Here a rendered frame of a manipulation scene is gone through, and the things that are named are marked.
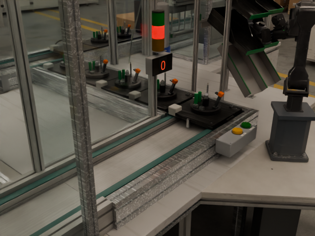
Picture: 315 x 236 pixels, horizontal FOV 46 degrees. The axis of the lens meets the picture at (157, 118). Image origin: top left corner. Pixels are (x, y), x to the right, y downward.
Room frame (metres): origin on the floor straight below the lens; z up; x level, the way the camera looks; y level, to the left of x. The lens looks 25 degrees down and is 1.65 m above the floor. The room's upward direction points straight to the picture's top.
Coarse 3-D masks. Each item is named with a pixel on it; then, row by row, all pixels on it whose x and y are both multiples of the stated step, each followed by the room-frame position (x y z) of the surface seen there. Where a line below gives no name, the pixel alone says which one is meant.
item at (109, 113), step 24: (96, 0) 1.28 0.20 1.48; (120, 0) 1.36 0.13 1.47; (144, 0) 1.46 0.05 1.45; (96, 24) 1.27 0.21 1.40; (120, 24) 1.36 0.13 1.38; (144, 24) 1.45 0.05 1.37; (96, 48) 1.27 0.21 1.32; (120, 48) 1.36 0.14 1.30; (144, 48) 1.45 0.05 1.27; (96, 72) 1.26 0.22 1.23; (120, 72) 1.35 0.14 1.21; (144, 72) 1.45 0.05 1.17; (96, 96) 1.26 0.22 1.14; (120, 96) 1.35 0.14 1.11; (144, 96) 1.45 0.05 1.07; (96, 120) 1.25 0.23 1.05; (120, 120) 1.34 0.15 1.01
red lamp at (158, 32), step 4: (152, 28) 1.46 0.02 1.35; (156, 28) 1.45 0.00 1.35; (160, 28) 1.45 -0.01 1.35; (164, 28) 1.46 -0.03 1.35; (152, 32) 1.46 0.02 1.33; (156, 32) 1.45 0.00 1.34; (160, 32) 1.45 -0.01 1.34; (164, 32) 1.46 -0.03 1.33; (152, 36) 1.46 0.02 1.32; (156, 36) 1.45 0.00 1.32; (160, 36) 1.45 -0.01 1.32; (164, 36) 1.47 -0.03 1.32
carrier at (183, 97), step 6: (162, 84) 1.69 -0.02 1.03; (162, 90) 1.69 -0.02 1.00; (168, 90) 1.72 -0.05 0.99; (174, 90) 1.72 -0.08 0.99; (180, 90) 1.77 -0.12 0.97; (162, 96) 1.64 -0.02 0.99; (168, 96) 1.64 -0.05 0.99; (174, 96) 1.66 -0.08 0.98; (180, 96) 1.69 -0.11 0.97; (186, 96) 1.69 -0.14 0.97; (192, 96) 1.69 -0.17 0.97; (162, 102) 1.62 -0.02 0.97; (168, 102) 1.62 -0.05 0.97; (174, 102) 1.62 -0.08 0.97; (180, 102) 1.62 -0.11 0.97; (162, 108) 1.55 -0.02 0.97
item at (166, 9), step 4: (160, 0) 2.48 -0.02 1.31; (160, 4) 2.46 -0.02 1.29; (164, 4) 2.47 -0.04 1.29; (168, 4) 2.49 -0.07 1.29; (160, 8) 2.45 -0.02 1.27; (164, 8) 2.45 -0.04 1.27; (168, 8) 2.48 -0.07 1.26; (168, 12) 2.48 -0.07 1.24; (168, 16) 2.48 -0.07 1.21; (168, 20) 2.49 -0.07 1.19; (168, 24) 2.49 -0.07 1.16; (168, 28) 2.49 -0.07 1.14; (168, 32) 2.49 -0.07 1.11; (168, 36) 2.49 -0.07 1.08; (168, 40) 2.49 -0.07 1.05; (168, 44) 2.49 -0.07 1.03
